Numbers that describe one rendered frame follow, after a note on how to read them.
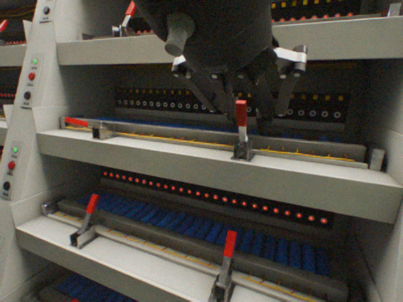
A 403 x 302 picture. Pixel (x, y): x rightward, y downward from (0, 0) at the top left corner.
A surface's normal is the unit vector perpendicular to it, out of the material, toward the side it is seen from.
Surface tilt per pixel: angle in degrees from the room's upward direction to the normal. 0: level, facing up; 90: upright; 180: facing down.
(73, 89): 90
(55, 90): 90
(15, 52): 111
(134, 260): 21
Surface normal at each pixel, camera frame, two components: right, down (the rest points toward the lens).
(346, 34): -0.39, 0.24
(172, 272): 0.03, -0.96
